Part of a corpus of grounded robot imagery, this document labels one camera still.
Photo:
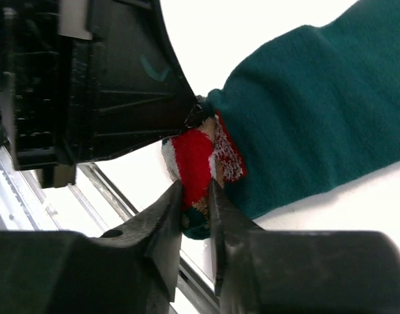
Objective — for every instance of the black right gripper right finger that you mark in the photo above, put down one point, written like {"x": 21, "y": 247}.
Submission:
{"x": 260, "y": 271}

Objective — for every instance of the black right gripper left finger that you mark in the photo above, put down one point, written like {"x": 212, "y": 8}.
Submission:
{"x": 132, "y": 268}

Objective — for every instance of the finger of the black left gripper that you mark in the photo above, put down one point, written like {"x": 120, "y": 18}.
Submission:
{"x": 127, "y": 89}

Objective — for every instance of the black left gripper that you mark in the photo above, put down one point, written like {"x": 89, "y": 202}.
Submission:
{"x": 36, "y": 40}

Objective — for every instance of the dark green reindeer sock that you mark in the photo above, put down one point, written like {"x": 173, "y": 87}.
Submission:
{"x": 310, "y": 110}

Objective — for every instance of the aluminium table frame rail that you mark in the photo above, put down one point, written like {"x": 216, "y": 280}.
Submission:
{"x": 105, "y": 195}

